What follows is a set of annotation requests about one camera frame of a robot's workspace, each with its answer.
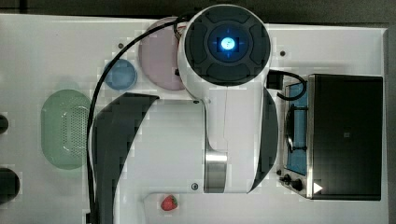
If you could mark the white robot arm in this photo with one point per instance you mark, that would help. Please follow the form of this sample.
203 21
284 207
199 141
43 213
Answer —
217 136

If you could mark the pink round plate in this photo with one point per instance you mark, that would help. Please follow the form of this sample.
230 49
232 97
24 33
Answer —
157 55

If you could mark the blue small bowl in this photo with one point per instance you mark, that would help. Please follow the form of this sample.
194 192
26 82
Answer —
122 76

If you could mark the red toy strawberry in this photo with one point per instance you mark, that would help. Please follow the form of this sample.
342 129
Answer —
169 203

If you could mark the green oval colander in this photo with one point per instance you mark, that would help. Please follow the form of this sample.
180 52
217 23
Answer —
64 118

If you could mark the black toaster oven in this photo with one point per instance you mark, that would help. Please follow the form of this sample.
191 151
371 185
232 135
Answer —
333 138

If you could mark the black round pot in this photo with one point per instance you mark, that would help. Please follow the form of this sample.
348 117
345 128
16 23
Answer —
3 124

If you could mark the black round container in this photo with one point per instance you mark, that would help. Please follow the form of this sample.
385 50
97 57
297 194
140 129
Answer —
9 185

